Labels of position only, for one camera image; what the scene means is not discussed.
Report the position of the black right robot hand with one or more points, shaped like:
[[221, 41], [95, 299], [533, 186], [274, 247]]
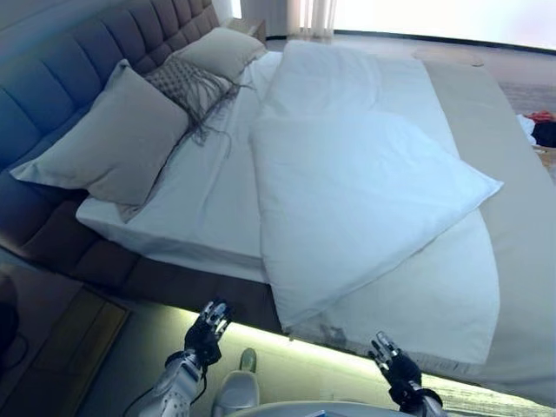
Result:
[[397, 362]]

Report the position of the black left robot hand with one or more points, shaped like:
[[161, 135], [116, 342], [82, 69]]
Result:
[[204, 332]]

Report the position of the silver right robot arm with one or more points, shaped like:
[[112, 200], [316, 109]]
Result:
[[417, 399]]

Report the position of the pale green slipper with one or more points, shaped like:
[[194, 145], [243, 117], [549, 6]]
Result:
[[248, 359]]

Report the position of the white slipper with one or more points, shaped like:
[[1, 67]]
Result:
[[236, 391]]

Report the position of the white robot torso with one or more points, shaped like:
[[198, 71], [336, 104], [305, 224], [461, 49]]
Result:
[[304, 406]]

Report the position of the wooden nightstand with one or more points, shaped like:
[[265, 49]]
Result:
[[61, 343]]

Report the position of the beige bedspread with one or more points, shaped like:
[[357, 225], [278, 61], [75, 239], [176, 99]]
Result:
[[499, 226]]

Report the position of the white duvet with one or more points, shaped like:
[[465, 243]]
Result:
[[369, 191]]

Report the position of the large beige pillow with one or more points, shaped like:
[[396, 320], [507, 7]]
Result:
[[106, 145]]

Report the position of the beige fringed decorative cushion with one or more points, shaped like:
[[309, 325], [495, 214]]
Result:
[[191, 84]]

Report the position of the pile of clothes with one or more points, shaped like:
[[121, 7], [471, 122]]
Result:
[[540, 128]]

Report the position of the small beige pillow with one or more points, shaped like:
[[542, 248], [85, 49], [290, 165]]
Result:
[[217, 54]]

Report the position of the wooden bedside table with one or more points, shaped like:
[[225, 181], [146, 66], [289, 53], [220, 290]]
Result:
[[249, 28]]

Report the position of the white sheer curtain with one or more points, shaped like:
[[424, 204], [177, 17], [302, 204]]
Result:
[[309, 17]]

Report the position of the brown tufted upholstered bed frame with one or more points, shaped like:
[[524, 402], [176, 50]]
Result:
[[65, 87]]

